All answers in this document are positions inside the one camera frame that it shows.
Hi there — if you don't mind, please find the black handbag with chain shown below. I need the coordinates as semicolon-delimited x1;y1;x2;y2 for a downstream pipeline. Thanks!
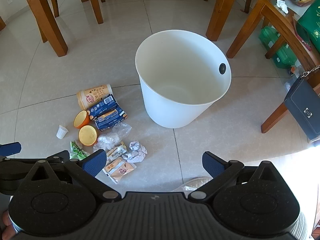
284;65;320;141

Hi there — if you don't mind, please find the white crumpled tissue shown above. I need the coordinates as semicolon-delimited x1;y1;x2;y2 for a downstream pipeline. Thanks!
276;0;289;13

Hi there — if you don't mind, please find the clear plastic wrap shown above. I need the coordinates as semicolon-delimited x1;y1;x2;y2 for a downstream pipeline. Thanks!
93;132;120;153

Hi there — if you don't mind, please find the white paper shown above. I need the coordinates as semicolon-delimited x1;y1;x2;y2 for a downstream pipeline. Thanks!
122;141;148;163

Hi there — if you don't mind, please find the blue biscuit box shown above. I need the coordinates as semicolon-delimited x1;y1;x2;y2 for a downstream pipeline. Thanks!
94;107;128;131
87;94;118;117

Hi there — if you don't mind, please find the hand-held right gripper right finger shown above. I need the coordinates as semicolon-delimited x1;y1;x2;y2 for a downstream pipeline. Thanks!
187;151;288;202

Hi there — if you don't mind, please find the beige snack packet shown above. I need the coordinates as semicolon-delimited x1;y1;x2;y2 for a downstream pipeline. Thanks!
105;142;128;165
102;157;137;184

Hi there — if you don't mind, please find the beige instant drink cup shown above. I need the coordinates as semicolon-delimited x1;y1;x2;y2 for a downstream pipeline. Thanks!
76;84;113;110

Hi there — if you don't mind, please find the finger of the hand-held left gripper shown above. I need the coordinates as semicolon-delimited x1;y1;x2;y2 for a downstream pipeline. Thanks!
0;150;71;173
0;142;22;157

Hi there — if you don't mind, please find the green paper bag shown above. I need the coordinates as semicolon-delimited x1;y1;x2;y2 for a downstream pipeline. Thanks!
297;0;320;52

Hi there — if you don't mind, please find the green snack packet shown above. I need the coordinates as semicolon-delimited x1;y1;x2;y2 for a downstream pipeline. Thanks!
69;140;88;160

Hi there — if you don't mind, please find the grey ribbed cloth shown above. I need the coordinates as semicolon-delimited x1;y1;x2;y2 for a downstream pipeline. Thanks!
296;211;308;240

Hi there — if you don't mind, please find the green plastic toolbox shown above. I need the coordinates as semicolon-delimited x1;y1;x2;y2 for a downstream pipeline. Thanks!
259;26;298;69

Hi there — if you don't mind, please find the dark red flat case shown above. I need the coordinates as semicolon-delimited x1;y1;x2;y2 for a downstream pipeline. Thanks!
292;20;313;52

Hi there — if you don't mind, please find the white plastic bin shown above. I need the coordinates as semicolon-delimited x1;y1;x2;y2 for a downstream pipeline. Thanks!
135;29;232;129

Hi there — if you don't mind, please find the beige woven slipper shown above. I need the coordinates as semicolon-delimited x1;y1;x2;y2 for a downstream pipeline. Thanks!
171;176;213;193

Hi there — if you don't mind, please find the person's left hand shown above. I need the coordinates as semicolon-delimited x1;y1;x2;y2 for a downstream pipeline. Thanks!
2;211;17;240

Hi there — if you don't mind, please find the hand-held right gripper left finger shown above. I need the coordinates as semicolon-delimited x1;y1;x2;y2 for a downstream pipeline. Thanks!
22;149;120;202

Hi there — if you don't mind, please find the orange plastic bowl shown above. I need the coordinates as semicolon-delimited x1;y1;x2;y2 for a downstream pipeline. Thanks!
73;110;90;129

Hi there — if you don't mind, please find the small white cup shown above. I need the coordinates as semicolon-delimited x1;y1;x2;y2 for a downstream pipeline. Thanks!
56;125;69;139

